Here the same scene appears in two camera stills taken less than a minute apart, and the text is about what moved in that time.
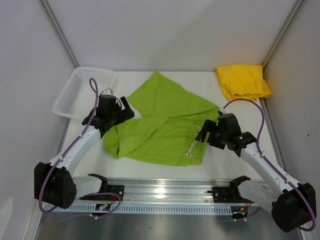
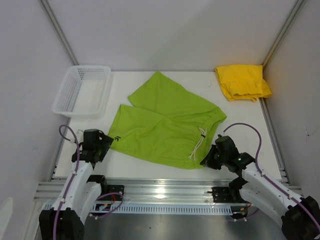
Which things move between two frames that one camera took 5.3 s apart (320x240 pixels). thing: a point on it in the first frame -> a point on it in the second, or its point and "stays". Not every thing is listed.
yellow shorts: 243,82 stays
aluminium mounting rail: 169,190 stays
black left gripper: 126,112 -> 106,142
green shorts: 164,130 stays
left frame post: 55,25 stays
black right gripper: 208,126 -> 208,162
